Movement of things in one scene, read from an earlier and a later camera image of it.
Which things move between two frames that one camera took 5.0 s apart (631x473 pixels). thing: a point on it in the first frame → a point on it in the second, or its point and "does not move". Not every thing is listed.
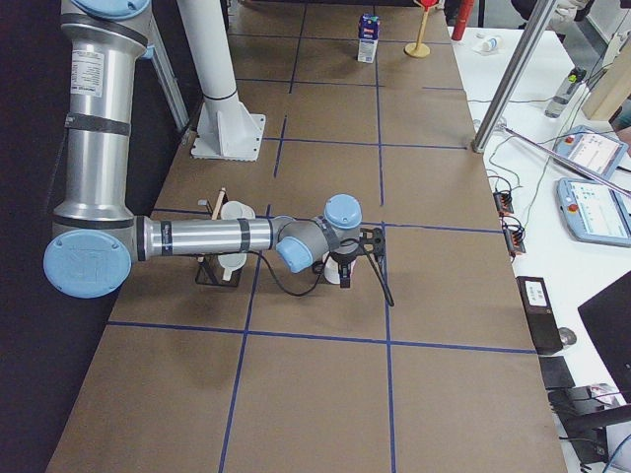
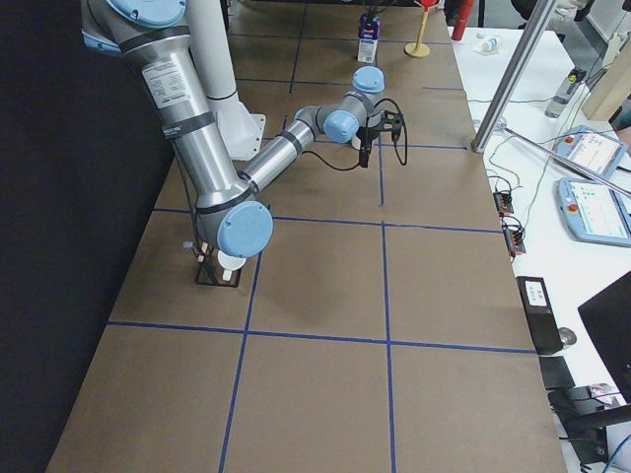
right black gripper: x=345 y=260 → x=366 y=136
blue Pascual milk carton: x=368 y=33 does not move
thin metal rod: x=565 y=161 does not move
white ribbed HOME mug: x=231 y=262 does not move
